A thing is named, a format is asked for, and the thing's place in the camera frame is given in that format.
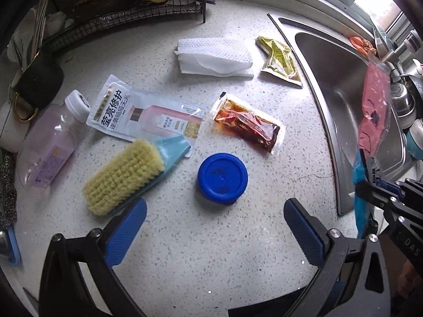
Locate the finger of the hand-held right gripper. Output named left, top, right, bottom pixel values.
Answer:
left=355, top=180, right=413, bottom=225
left=378, top=178, right=423, bottom=205

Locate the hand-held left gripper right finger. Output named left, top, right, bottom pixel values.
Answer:
left=228, top=198, right=391, bottom=317

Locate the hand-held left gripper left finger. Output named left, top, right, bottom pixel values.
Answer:
left=39, top=198, right=148, bottom=317

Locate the pink and teal plastic package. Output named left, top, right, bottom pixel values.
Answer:
left=352, top=62, right=399, bottom=239

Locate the clear purple label bottle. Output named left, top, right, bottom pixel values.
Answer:
left=15, top=89, right=92, bottom=189

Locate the white shampoo sachet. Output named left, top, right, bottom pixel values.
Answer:
left=85, top=74, right=207, bottom=146

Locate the white paper towel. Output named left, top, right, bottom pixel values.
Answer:
left=174, top=38, right=255, bottom=78

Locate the blue and white bowl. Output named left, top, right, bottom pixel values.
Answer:
left=404, top=118, right=423, bottom=160

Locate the yellow bristle scrub brush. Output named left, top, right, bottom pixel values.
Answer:
left=82, top=135, right=192, bottom=217

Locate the stainless steel bowl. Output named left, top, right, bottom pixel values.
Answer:
left=391, top=82, right=417, bottom=120

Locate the blue round lid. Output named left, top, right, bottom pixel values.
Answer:
left=197, top=152, right=249, bottom=206

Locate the dark frying pan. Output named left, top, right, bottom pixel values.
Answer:
left=409, top=59, right=423, bottom=100

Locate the blue plastic item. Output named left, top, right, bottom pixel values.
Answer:
left=6, top=227, right=22, bottom=267

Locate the stainless steel sink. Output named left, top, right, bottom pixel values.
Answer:
left=268, top=13, right=417, bottom=216

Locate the small metal cup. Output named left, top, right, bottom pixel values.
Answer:
left=0, top=228, right=10, bottom=259

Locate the red chili oil packet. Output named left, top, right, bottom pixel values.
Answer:
left=209, top=90, right=287, bottom=154

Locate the steel wool scrubber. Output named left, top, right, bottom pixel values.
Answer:
left=0, top=153, right=19, bottom=229

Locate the metal gooseneck faucet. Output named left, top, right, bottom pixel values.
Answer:
left=379, top=29, right=421, bottom=74

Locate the orange dish cloth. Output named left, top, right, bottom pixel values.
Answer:
left=349, top=36, right=378, bottom=57

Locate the yellow sauce packet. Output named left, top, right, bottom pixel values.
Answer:
left=256, top=35, right=303, bottom=88

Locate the bundle of chopsticks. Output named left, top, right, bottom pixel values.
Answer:
left=32, top=0, right=51, bottom=60

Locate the black wire rack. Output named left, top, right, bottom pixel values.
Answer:
left=40, top=0, right=216, bottom=54

